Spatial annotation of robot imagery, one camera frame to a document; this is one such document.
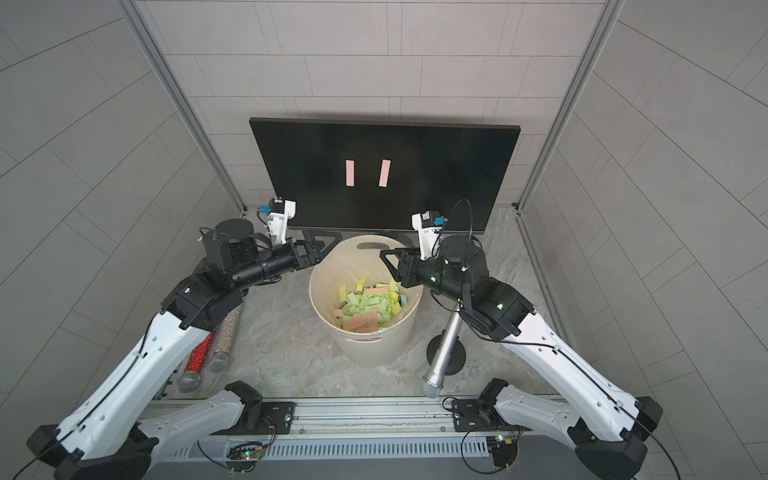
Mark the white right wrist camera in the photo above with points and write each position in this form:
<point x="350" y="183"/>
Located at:
<point x="429" y="228"/>

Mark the aluminium right corner post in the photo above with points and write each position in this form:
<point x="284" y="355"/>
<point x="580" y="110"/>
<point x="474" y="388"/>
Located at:
<point x="602" y="29"/>

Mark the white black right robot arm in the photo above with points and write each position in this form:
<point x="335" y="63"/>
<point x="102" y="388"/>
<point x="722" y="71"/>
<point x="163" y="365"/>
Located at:
<point x="605" y="426"/>

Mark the left green circuit board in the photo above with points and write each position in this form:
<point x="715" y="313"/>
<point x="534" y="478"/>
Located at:
<point x="244" y="457"/>

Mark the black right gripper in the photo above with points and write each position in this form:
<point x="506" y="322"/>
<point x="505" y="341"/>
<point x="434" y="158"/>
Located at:
<point x="412" y="266"/>

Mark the green circuit board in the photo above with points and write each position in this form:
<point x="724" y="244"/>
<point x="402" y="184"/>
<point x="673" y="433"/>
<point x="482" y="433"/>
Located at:
<point x="244" y="457"/>
<point x="503" y="450"/>

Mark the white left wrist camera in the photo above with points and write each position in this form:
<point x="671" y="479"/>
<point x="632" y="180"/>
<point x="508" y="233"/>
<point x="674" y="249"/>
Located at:
<point x="276" y="215"/>

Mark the pink sticky note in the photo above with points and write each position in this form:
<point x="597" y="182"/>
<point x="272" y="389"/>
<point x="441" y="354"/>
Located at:
<point x="349" y="173"/>
<point x="384" y="173"/>

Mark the aluminium left corner post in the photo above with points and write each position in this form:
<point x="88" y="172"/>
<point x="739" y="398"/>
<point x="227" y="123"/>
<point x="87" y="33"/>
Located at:
<point x="149" y="46"/>

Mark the glitter tube silver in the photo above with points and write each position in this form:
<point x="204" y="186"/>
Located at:
<point x="219" y="358"/>

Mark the red glitter tube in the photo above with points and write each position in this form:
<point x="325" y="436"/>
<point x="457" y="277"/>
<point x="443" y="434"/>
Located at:
<point x="191" y="378"/>

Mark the black round microphone base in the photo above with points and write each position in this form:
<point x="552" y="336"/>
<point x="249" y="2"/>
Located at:
<point x="457" y="358"/>

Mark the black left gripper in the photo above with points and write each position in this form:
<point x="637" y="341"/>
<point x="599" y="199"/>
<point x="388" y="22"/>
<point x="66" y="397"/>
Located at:
<point x="303" y="253"/>

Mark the silver microphone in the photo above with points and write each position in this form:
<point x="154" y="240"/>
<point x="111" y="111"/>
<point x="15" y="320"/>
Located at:
<point x="435" y="375"/>

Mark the aluminium corner post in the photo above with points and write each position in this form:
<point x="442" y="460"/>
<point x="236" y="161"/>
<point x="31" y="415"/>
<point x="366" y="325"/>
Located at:
<point x="602" y="29"/>
<point x="149" y="46"/>

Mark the cream waste bin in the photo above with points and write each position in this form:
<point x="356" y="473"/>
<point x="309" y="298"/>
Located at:
<point x="350" y="260"/>

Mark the right green circuit board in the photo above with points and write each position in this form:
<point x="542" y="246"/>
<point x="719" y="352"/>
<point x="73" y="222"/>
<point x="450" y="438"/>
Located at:
<point x="503" y="450"/>

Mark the discarded sticky notes pile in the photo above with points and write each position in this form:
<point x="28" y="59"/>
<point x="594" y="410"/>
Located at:
<point x="369" y="307"/>

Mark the black computer monitor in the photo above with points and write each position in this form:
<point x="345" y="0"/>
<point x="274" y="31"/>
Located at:
<point x="375" y="176"/>

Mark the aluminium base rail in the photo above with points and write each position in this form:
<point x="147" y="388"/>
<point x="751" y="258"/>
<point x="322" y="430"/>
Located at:
<point x="382" y="417"/>

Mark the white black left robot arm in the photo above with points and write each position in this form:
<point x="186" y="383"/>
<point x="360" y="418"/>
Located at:
<point x="104" y="438"/>

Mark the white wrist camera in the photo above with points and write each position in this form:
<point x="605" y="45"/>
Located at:
<point x="429" y="228"/>
<point x="276" y="215"/>

